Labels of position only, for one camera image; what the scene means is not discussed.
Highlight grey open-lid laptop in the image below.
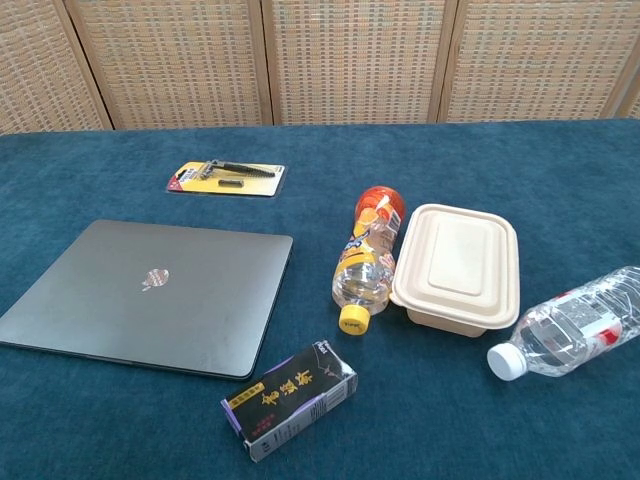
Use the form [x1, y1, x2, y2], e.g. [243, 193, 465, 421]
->
[0, 218, 295, 381]

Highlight orange label bottle yellow cap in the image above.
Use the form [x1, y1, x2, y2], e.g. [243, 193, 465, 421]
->
[330, 185, 407, 335]

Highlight razor in yellow blister pack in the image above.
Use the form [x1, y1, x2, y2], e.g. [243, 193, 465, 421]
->
[165, 158, 286, 198]

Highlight beige lidded food container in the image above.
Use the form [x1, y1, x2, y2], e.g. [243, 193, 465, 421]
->
[388, 202, 522, 340]

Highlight blue velvet tablecloth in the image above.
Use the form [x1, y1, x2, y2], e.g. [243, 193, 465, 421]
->
[0, 117, 640, 480]

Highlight black carton gold characters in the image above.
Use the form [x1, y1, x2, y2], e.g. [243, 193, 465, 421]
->
[221, 338, 359, 462]

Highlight woven folding screen panel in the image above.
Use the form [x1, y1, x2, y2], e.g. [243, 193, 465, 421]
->
[64, 0, 275, 131]
[0, 0, 114, 136]
[439, 0, 640, 124]
[262, 0, 457, 127]

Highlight clear water bottle white cap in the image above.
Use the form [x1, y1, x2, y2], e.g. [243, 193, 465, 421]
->
[487, 265, 640, 382]

